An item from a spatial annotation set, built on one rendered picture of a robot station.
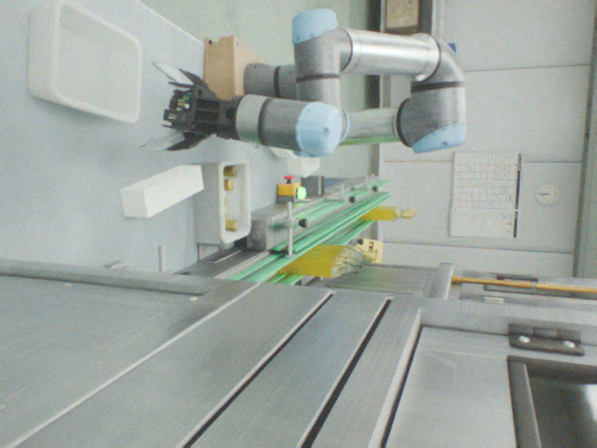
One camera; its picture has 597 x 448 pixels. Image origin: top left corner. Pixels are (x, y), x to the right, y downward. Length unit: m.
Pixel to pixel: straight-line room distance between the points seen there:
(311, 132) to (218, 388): 0.46
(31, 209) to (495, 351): 0.78
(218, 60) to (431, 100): 0.61
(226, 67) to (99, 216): 0.57
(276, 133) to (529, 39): 6.81
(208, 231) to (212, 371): 1.01
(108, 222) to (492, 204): 6.60
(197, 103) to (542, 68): 6.79
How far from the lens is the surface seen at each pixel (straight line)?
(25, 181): 0.99
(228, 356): 0.42
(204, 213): 1.39
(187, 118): 0.82
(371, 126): 1.26
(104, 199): 1.12
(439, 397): 0.40
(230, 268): 1.34
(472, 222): 7.44
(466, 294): 1.90
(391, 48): 0.99
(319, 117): 0.74
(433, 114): 1.14
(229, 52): 1.45
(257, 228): 1.53
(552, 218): 7.49
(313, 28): 0.86
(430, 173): 7.41
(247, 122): 0.78
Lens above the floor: 1.48
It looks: 20 degrees down
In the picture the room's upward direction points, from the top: 93 degrees clockwise
